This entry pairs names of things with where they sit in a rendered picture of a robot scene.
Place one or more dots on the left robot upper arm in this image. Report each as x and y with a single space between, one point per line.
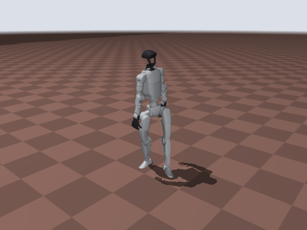
164 87

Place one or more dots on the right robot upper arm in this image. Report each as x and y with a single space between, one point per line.
140 79

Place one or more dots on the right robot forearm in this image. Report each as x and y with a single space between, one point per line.
138 106

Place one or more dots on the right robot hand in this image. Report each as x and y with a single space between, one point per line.
135 123

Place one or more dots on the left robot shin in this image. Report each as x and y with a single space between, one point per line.
167 152

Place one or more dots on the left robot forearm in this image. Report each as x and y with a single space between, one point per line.
163 97

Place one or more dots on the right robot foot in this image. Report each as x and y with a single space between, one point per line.
145 164

